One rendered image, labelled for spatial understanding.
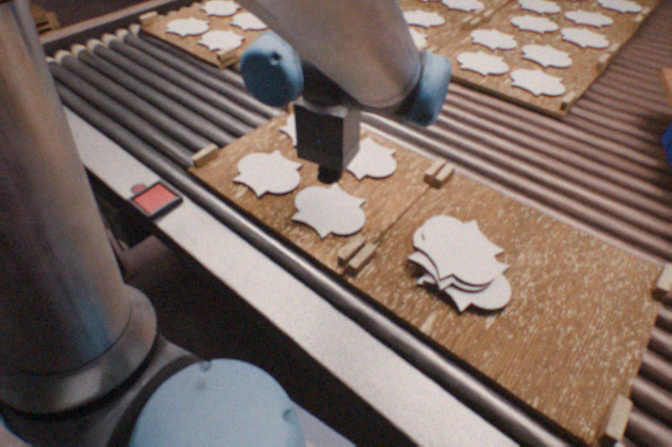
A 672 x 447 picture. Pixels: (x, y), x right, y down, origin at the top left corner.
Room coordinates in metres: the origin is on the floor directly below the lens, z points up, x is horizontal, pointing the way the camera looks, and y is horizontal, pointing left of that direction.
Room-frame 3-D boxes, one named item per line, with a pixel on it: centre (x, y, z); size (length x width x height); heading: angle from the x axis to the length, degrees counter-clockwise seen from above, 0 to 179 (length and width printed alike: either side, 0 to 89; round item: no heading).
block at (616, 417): (0.20, -0.34, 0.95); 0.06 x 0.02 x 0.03; 140
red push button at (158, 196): (0.61, 0.35, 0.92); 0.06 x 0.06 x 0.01; 50
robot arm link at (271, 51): (0.46, 0.04, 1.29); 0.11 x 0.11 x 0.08; 65
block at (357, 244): (0.46, -0.03, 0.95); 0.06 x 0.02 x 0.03; 140
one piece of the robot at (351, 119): (0.58, 0.00, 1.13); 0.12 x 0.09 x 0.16; 153
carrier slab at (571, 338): (0.42, -0.28, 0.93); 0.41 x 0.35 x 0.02; 50
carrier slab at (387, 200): (0.69, 0.04, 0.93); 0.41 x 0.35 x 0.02; 50
